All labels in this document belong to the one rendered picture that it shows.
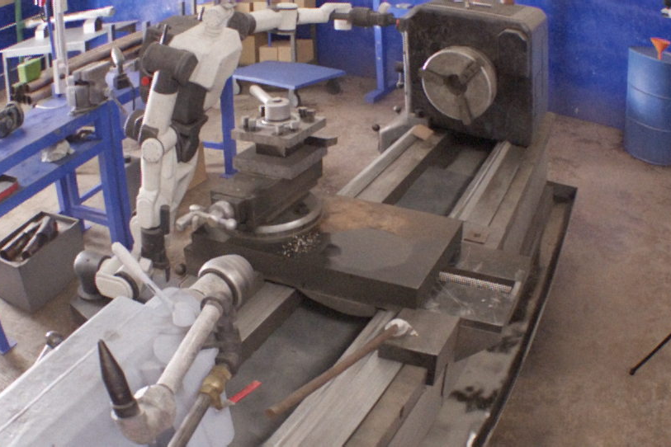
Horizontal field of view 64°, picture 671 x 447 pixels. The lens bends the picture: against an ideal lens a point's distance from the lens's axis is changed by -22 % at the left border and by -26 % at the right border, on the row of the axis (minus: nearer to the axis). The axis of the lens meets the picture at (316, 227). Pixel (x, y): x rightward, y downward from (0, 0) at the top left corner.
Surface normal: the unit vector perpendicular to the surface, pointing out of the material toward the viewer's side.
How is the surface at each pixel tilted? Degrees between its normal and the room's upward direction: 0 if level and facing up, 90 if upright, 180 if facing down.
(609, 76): 90
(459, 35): 90
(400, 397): 0
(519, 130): 90
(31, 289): 90
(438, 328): 0
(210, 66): 101
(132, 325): 0
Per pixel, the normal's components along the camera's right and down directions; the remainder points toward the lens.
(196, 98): 0.42, 0.73
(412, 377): -0.04, -0.88
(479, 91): -0.47, 0.44
